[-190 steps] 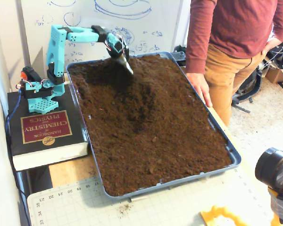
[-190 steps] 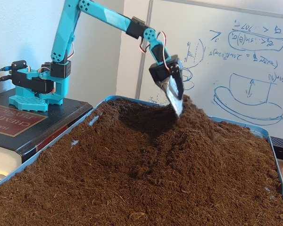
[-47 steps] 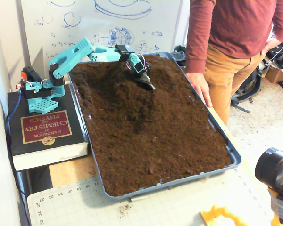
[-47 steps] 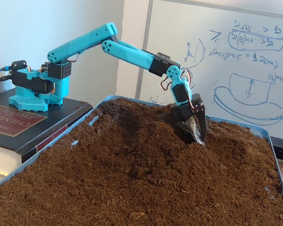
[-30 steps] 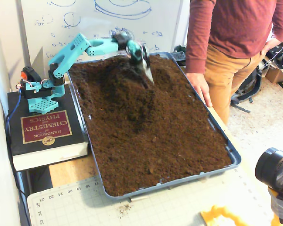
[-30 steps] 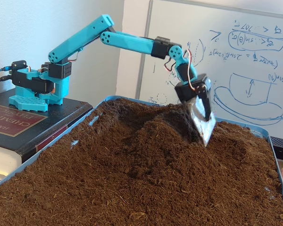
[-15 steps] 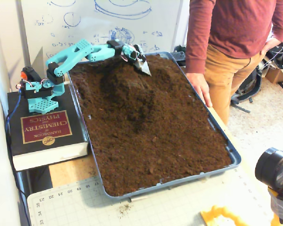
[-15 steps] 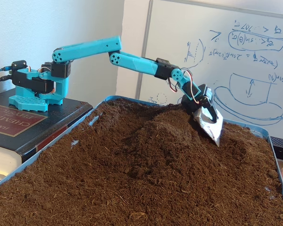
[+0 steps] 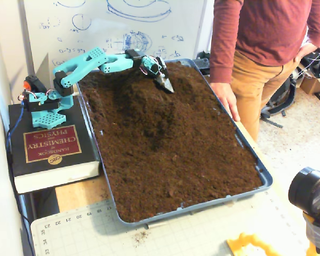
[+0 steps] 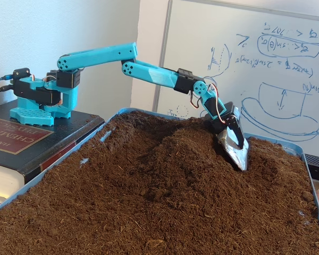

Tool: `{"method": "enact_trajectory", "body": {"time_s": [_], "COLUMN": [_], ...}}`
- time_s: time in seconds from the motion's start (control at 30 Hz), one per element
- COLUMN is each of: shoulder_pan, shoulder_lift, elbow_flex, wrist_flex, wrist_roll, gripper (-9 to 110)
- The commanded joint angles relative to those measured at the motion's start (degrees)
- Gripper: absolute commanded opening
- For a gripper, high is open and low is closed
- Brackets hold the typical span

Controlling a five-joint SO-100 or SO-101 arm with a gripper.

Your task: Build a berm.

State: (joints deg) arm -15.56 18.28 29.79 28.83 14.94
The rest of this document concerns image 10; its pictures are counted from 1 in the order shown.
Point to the whiteboard with blue drawings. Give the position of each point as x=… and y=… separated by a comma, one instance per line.
x=268, y=79

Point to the blue tray of soil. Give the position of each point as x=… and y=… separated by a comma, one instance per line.
x=162, y=199

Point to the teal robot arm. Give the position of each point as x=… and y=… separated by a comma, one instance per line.
x=149, y=73

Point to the black chemistry handbook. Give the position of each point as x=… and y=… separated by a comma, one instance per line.
x=13, y=156

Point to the blue plastic tray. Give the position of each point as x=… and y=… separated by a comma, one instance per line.
x=309, y=172

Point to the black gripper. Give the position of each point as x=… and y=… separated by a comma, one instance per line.
x=229, y=125

